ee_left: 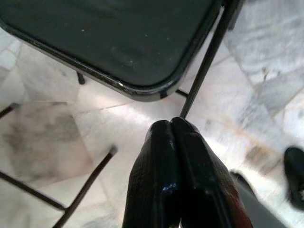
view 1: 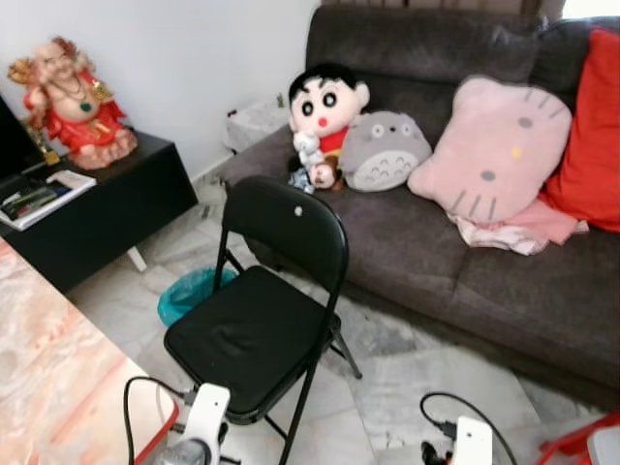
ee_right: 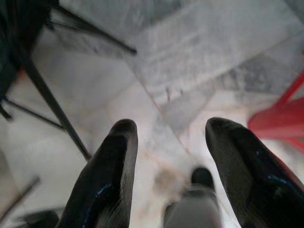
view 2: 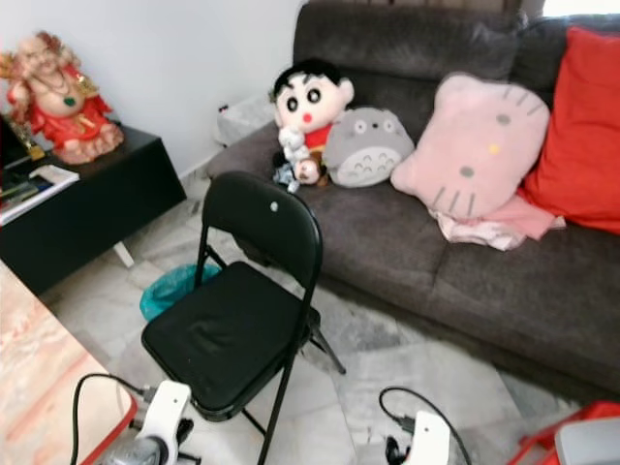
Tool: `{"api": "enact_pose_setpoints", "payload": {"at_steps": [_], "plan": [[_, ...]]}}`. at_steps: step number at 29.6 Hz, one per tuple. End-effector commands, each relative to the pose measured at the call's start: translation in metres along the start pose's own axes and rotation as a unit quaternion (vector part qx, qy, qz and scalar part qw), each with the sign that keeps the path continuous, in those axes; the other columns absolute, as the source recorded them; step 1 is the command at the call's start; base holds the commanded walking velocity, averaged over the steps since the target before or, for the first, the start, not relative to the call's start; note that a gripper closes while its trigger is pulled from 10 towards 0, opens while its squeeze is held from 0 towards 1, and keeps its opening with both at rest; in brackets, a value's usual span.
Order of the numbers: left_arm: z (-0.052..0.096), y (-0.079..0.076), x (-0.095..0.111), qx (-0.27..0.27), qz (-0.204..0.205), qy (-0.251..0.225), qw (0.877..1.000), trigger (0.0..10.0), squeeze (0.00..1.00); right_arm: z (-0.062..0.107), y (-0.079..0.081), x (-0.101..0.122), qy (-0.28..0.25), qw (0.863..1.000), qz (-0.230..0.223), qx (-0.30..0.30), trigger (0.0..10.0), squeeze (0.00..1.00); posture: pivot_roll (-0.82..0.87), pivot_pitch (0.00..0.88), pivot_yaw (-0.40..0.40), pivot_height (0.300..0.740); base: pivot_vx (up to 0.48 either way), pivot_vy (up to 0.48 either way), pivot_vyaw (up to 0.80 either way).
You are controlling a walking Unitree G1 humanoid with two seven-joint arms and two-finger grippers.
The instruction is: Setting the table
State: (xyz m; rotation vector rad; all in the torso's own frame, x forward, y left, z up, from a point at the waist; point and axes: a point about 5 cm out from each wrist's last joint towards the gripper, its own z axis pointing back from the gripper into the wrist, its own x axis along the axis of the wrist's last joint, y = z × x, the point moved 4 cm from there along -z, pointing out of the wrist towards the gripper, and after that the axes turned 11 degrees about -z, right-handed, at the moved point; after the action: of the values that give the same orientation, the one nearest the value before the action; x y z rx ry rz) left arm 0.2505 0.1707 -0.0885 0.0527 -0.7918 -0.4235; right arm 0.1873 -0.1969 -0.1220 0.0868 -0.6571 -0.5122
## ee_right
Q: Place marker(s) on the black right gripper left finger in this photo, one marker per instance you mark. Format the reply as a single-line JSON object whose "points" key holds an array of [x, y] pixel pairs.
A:
{"points": [[107, 180]]}

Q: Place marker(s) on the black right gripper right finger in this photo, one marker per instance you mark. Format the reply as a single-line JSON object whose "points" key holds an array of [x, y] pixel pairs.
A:
{"points": [[251, 180]]}

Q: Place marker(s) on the red plastic stool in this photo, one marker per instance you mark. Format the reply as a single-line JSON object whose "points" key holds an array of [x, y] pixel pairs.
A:
{"points": [[278, 121]]}

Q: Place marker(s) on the grey robot leg black foot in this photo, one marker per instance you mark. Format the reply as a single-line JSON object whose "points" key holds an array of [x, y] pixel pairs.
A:
{"points": [[192, 209]]}

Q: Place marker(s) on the black metal frame chair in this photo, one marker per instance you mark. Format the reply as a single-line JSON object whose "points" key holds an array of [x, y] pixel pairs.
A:
{"points": [[21, 35]]}

